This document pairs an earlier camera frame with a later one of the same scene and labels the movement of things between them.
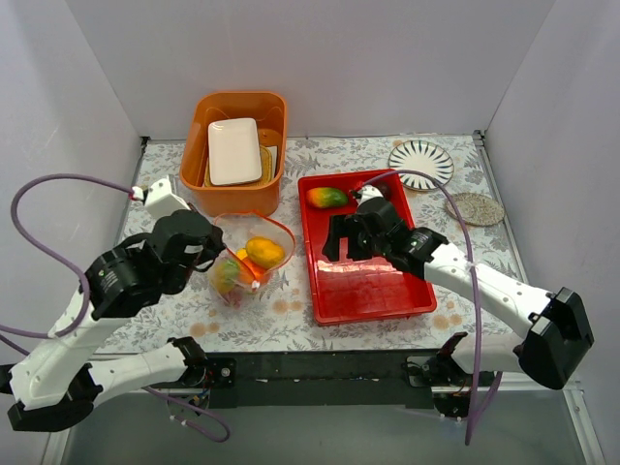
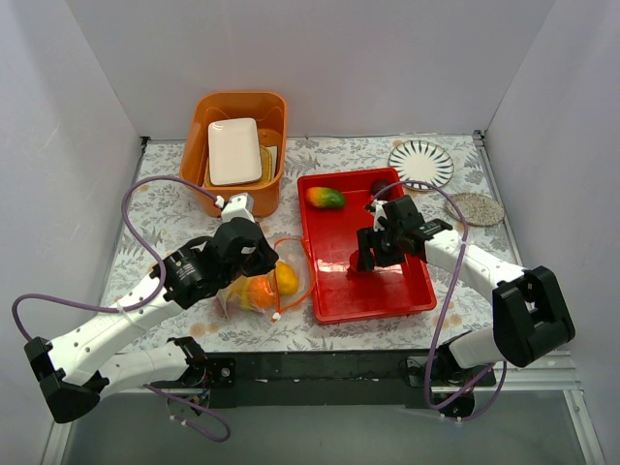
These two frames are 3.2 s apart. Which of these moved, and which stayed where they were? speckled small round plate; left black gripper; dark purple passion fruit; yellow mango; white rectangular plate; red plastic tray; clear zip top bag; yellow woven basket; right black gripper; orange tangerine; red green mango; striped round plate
Moved: orange tangerine; yellow mango; right black gripper; left black gripper; clear zip top bag
Stayed: white rectangular plate; yellow woven basket; red green mango; speckled small round plate; dark purple passion fruit; striped round plate; red plastic tray
